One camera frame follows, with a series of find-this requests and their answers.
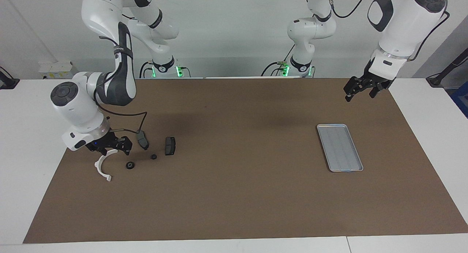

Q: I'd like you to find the silver metal tray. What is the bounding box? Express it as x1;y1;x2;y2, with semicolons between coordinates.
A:
317;124;364;173

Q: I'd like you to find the curved dark brake pad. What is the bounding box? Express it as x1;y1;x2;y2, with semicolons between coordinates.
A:
136;130;150;151

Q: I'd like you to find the blue bin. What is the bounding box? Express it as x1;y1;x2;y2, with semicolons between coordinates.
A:
450;86;468;118

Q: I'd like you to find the black table clamp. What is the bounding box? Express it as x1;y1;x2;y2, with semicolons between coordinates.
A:
0;67;20;90

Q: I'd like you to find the brown table mat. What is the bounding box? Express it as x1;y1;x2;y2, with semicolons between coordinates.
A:
23;78;468;243

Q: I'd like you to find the white semicircular bracket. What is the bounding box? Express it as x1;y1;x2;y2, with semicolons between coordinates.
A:
94;150;119;182

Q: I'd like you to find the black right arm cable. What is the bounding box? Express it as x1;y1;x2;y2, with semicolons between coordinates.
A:
93;73;148;136

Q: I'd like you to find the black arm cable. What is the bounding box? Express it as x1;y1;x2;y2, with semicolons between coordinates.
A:
327;0;451;62
93;73;148;136

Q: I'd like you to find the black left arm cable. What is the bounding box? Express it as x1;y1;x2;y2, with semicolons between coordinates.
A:
327;0;451;62

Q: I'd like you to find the black right base cable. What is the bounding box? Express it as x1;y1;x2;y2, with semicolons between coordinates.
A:
139;61;190;78

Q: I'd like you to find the black base cable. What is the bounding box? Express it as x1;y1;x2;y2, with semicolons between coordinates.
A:
261;45;296;77
139;61;190;78

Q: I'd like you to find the black left base cable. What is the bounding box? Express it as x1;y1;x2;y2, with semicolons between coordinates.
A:
261;45;296;77

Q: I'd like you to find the white wall box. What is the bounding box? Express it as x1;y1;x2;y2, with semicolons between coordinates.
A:
38;61;79;79

